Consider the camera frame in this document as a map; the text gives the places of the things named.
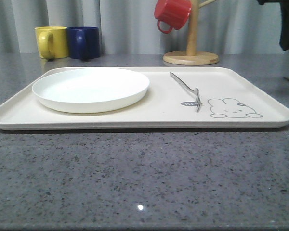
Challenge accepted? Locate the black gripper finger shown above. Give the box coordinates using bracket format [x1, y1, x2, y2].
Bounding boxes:
[257, 0, 289, 51]

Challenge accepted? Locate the silver fork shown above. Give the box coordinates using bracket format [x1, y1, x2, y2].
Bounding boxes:
[170, 72, 202, 113]

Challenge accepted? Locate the white round plate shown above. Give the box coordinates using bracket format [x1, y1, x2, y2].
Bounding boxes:
[32, 67, 150, 113]

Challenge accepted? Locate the wooden mug tree stand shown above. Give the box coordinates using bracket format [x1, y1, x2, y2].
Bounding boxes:
[163, 0, 219, 66]

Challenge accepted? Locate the red ribbed mug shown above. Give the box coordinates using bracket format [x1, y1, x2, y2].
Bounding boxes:
[154, 0, 192, 34]

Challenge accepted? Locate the beige rabbit serving tray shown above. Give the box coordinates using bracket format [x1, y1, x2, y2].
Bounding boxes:
[0, 67, 289, 130]

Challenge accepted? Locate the grey curtain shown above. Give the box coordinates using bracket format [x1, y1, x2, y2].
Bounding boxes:
[0, 0, 282, 54]

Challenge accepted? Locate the dark blue mug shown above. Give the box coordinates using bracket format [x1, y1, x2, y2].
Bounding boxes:
[66, 26, 100, 60]

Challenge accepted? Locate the yellow mug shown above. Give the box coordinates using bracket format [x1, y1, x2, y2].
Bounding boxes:
[35, 26, 69, 59]

